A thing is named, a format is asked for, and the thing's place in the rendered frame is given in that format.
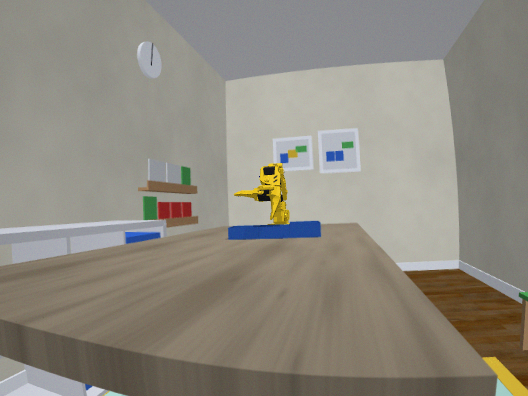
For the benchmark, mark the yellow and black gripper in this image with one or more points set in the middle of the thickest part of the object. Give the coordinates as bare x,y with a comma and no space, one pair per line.
264,193

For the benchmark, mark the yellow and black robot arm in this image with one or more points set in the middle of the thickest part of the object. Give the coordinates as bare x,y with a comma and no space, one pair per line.
270,175

